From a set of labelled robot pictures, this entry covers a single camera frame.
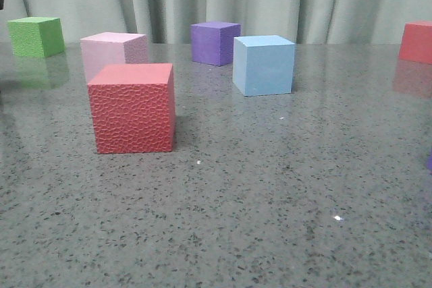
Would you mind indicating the light blue foam cube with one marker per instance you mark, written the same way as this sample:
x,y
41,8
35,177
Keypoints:
x,y
263,65

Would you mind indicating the green foam cube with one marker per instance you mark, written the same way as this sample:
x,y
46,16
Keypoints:
x,y
36,36

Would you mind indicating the pink foam cube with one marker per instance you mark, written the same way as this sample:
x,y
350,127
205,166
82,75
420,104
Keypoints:
x,y
107,48

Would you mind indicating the textured red foam cube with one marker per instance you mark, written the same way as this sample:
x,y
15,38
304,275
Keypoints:
x,y
133,108

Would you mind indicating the dark purple foam cube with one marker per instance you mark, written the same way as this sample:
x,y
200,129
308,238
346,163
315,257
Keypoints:
x,y
213,42

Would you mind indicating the smooth red foam cube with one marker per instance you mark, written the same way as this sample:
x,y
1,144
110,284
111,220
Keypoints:
x,y
416,42

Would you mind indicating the light purple foam cube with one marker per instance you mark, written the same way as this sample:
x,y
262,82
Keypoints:
x,y
429,162

